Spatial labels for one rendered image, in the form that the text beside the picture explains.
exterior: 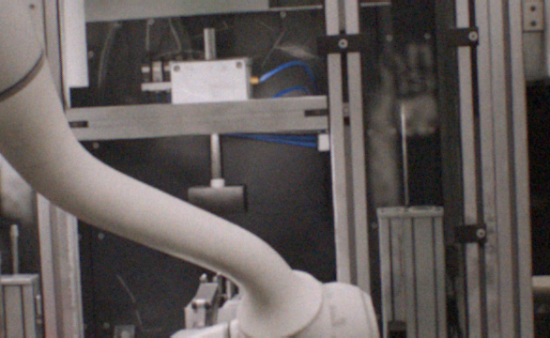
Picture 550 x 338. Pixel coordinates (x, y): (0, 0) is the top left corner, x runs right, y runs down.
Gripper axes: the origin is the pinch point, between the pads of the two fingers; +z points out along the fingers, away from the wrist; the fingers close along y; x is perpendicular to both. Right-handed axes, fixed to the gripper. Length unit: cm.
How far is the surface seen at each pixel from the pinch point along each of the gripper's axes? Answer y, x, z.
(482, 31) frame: 41, -39, -6
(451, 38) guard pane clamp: 40, -34, -7
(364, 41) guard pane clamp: 40.3, -22.6, -6.6
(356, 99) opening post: 32.6, -21.2, -6.3
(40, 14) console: 46, 22, -8
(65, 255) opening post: 12.2, 20.1, -6.6
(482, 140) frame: 26.4, -38.1, -6.2
